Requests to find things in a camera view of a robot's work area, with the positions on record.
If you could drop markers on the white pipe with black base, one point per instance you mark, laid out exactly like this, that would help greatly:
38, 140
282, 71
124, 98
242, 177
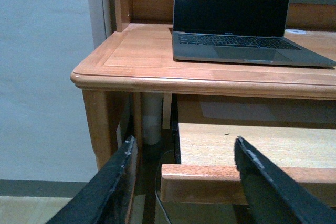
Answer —
151, 119

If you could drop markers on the wooden desk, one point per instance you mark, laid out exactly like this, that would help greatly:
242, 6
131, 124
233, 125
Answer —
275, 108

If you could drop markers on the white desk cable grommet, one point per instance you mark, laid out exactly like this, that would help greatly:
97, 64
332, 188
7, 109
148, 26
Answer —
296, 31

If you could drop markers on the grey open laptop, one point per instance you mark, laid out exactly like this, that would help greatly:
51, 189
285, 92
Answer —
238, 31

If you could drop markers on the wooden keyboard drawer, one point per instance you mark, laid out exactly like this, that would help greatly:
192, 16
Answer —
209, 169

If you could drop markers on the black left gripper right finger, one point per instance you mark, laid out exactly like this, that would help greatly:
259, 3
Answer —
272, 195

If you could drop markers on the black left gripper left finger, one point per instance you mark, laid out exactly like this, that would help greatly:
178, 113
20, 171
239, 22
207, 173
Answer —
108, 197

